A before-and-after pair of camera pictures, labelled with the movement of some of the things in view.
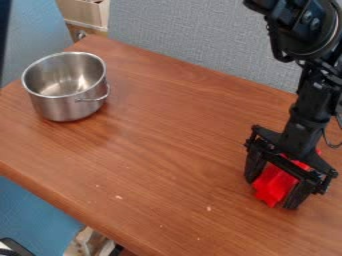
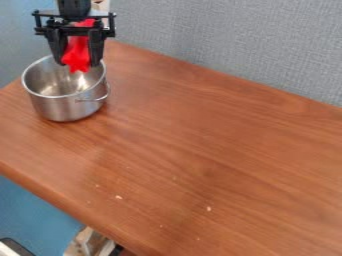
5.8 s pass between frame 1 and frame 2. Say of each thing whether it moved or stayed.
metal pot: stayed
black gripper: moved
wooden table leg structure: stayed
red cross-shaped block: moved
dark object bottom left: stayed
